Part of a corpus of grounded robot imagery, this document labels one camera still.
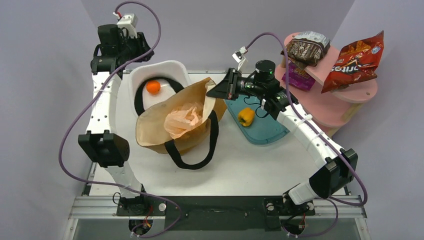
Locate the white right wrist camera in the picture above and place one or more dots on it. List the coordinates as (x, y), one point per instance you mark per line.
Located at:
(239, 57)

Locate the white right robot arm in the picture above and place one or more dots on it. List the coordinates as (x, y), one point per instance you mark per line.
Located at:
(336, 166)

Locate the purple snack packet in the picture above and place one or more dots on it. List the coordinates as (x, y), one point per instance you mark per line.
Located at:
(299, 78)

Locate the orange translucent plastic grocery bag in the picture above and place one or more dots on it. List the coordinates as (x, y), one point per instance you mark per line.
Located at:
(183, 119)

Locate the brown snack bag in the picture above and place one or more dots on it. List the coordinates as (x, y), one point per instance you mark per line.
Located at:
(307, 48)

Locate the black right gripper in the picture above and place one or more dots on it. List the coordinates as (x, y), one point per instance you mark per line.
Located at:
(227, 89)

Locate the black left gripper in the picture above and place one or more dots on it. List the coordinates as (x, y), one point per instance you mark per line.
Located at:
(138, 42)

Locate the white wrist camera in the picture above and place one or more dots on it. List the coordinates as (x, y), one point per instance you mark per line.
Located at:
(127, 24)
(239, 57)

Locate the orange fruit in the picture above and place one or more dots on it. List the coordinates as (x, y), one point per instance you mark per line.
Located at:
(153, 87)

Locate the yellow bell pepper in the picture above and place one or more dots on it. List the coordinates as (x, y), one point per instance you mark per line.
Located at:
(246, 117)

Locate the red chip bag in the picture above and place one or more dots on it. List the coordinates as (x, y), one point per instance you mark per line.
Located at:
(356, 63)

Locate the white perforated plastic basket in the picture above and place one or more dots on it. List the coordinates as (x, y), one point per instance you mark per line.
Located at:
(172, 75)

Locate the teal transparent plastic tub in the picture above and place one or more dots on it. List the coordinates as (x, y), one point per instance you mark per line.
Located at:
(263, 129)

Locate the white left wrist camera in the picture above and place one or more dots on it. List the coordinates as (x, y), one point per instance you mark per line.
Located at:
(127, 24)

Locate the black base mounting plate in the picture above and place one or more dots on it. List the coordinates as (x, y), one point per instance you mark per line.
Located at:
(212, 213)

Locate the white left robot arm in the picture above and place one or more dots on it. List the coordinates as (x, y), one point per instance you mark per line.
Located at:
(119, 43)

